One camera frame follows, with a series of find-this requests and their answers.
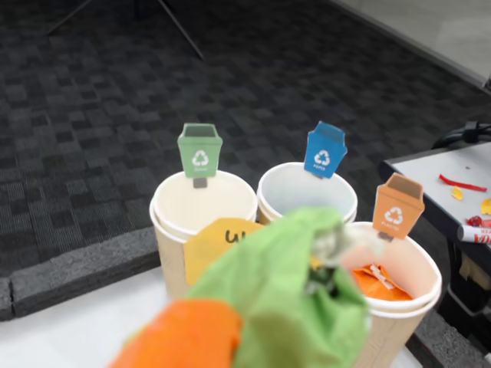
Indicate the yellow handwritten welcome sign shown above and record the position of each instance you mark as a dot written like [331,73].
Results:
[207,253]

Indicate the black foam border strip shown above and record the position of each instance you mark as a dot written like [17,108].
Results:
[449,341]
[76,268]

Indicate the black metal stand legs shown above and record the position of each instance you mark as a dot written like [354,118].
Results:
[184,30]

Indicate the red plastic strip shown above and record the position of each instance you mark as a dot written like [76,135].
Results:
[460,183]

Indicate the ribbed beige paper cup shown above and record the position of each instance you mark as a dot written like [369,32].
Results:
[403,329]
[172,230]
[299,191]

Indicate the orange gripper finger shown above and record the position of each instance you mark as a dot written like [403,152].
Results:
[188,337]

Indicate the white background panel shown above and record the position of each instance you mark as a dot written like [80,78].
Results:
[433,27]

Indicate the orange recycling bin flag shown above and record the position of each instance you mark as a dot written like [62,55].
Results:
[397,211]

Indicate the black crate under table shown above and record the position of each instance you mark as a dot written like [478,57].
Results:
[468,283]

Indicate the green recycling bin flag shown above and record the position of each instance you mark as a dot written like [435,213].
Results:
[199,153]

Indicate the small red plastic scrap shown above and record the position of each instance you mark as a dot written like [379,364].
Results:
[477,221]

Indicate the grey side table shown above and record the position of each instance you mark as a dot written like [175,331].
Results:
[422,176]

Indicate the blue recycling bin flag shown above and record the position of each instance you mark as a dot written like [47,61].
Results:
[324,153]

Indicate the small yellow plastic scrap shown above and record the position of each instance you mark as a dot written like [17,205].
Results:
[457,192]
[485,207]

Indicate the orange paper rubbish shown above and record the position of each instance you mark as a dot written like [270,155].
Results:
[379,285]

